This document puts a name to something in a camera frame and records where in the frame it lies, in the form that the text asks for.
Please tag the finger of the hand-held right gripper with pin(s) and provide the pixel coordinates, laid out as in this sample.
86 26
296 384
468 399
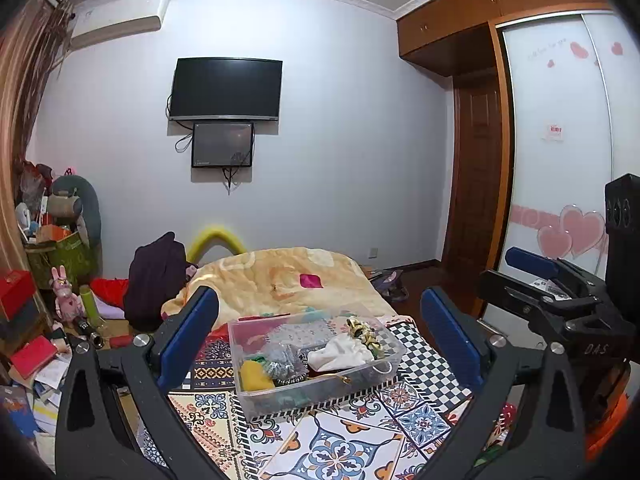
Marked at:
530 260
520 300

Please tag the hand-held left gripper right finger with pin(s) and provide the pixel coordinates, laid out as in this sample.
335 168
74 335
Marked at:
450 340

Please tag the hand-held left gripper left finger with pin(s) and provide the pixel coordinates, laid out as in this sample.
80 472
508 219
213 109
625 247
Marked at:
187 340

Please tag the green knitted cloth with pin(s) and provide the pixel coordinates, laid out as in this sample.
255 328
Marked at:
255 358

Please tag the yellow cloth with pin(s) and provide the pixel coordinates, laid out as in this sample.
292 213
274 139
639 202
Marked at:
255 375

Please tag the gold ribbon bow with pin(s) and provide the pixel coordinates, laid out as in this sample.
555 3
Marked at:
361 332

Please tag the grey mesh cloth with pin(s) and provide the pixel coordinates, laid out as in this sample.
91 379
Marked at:
277 360

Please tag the white cloth pouch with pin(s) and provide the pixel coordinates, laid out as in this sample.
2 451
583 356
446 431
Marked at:
340 352

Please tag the clear plastic box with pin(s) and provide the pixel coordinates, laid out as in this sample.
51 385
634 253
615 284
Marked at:
320 395

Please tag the dark purple jacket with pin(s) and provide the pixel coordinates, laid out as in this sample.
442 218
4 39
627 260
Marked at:
155 280

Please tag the red cloth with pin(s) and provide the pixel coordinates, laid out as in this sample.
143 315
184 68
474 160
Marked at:
112 290

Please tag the black flashlight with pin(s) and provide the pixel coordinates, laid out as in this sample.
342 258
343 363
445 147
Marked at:
90 334

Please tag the green bottle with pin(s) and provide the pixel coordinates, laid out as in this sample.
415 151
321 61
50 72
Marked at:
90 305

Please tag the brown wooden door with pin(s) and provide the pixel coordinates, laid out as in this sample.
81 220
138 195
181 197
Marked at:
475 170

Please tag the yellow floral blanket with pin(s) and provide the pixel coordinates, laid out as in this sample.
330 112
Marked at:
280 280

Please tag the pink bunny doll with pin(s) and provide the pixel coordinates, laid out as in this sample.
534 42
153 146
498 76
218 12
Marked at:
67 300

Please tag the red paper label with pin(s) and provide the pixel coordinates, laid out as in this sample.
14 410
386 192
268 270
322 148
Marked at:
553 132

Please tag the patterned bedsheet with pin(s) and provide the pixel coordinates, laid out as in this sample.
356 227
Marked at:
350 440

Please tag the green storage box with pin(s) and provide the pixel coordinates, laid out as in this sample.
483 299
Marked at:
65 257

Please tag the pile of papers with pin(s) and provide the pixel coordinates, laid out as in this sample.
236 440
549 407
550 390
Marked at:
45 395

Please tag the red book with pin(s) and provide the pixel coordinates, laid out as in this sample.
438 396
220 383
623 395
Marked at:
32 355

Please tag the grey teal plush toy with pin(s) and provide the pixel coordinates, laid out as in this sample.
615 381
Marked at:
90 210

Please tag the orange rounded object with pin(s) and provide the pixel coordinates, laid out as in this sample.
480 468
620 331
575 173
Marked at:
615 435

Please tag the white sliding wardrobe door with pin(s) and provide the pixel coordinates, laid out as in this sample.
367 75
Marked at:
550 85

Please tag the red box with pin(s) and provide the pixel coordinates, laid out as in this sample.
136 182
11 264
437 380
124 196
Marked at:
17 290

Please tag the small white fan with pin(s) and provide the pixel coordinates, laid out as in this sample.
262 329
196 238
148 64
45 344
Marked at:
22 216

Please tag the wooden overhead cabinet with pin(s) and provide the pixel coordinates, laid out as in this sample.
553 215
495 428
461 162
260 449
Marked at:
450 25

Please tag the brown striped curtain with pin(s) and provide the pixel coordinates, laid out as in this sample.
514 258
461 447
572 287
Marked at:
20 110

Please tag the white air conditioner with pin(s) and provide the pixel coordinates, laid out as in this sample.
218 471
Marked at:
115 22

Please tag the small black wall monitor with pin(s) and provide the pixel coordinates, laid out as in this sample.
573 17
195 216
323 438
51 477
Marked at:
222 144

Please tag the large black wall television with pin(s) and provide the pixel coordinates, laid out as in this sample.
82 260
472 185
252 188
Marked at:
225 87

